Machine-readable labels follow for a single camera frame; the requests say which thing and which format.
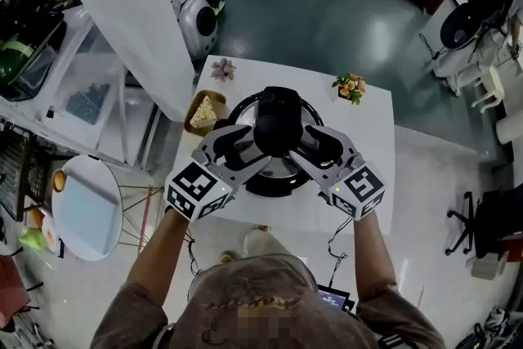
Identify cake slice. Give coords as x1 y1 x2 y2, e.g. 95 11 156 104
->
189 95 218 128

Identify black pressure cooker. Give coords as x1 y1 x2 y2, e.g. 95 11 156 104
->
212 90 327 198

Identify silver lid with black handle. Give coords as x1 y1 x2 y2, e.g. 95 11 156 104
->
228 85 324 179

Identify orange potted flower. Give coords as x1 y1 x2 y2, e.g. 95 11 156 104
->
331 72 368 106

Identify person's leg and shoe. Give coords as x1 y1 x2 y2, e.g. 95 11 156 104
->
220 224 289 263

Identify white plastic chair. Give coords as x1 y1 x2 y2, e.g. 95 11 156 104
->
471 66 503 114

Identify white and black round robot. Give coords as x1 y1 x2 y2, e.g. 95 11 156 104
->
170 0 226 59

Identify black and white shoes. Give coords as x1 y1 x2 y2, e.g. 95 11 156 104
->
483 306 512 341

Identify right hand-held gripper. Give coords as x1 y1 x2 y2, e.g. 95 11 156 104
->
287 124 388 222

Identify black cable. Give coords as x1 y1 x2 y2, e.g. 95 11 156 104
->
183 227 203 279
325 215 353 288

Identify red bag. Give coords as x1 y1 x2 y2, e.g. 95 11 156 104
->
0 254 32 333

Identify wooden plate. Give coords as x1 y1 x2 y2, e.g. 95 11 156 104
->
183 89 228 136

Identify green fruit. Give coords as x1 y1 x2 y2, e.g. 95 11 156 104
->
19 226 49 251

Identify person's left forearm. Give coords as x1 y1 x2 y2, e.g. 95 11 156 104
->
125 208 198 299

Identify pink potted flower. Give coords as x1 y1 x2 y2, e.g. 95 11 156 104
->
210 57 238 84

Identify round white side table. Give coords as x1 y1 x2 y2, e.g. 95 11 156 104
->
51 154 165 262

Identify person's brown shirt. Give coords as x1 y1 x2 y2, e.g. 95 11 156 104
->
89 253 447 349

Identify person's right forearm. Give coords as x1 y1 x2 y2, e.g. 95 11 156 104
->
351 212 400 302

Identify black mesh basket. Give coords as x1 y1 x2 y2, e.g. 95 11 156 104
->
0 121 52 222

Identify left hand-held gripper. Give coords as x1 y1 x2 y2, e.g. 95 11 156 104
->
163 124 271 223

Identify clear storage box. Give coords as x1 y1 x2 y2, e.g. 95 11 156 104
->
52 26 123 144

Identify black office chair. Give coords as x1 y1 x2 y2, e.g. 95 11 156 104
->
444 186 523 259

